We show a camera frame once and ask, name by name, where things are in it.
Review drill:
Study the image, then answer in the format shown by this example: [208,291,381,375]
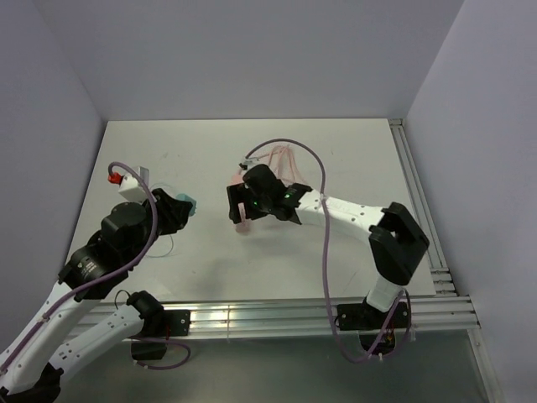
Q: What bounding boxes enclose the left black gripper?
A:
[128,186,193,265]

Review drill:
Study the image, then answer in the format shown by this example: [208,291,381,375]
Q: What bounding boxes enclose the teal plug adapter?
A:
[175,193,197,217]

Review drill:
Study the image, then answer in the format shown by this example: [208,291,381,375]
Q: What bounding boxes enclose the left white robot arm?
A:
[1,188,196,402]

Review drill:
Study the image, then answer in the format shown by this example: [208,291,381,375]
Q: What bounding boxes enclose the pink power strip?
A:
[230,169,250,235]

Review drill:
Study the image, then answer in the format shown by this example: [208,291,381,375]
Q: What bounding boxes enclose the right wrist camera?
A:
[238,157,259,170]

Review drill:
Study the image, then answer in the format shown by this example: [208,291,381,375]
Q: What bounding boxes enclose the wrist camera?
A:
[238,157,259,170]
[118,166,149,203]

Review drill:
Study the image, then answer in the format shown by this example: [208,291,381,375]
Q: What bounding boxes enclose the pink power strip cable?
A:
[251,142,311,190]

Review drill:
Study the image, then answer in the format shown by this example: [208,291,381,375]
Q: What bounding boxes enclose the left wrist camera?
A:
[118,166,149,203]

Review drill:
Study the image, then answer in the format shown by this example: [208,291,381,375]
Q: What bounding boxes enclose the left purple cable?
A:
[0,161,194,374]

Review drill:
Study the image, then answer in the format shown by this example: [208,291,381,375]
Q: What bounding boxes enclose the purple cable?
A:
[245,138,412,364]
[0,161,194,374]

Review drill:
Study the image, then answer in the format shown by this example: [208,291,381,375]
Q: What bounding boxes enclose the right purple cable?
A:
[245,138,412,364]

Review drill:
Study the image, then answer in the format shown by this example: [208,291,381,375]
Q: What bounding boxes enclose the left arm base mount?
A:
[126,290,190,370]

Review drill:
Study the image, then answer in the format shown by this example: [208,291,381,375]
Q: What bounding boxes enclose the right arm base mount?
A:
[334,302,411,355]

